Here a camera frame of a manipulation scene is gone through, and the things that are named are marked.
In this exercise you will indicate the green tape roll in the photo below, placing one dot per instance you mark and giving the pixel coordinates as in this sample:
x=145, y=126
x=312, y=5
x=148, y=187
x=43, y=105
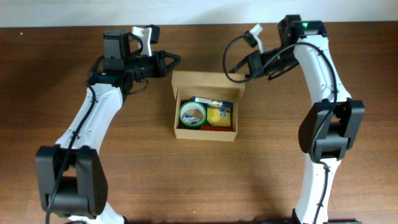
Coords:
x=193, y=108

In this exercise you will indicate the blue white marker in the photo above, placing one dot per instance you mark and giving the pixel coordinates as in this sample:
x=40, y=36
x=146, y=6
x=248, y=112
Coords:
x=212, y=102

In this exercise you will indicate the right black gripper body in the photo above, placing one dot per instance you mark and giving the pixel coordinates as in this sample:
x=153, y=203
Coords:
x=255, y=63

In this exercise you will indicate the yellow sticky note pad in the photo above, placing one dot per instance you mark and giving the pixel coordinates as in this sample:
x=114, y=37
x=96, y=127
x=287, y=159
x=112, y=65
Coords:
x=218, y=118

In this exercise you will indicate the blue ballpoint pen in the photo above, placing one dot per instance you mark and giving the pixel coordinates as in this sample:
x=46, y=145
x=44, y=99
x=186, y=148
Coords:
x=220, y=108

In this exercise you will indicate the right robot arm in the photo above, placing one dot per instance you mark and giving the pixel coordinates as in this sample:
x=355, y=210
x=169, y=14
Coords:
x=332, y=123

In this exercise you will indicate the small blue white box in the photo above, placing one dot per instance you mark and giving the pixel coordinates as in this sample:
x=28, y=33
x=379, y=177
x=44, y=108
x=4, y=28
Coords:
x=190, y=119

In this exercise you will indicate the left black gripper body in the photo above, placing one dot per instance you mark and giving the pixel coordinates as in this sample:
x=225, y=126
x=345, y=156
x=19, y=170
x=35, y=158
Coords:
x=160, y=64

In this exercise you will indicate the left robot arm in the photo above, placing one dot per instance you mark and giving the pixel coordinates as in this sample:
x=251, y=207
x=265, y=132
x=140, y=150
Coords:
x=71, y=179

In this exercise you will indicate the brown cardboard box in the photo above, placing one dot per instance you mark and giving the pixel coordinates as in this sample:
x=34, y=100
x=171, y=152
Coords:
x=211, y=85

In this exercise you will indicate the red utility knife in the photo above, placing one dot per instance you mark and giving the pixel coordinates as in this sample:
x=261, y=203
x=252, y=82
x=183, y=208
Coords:
x=216, y=127

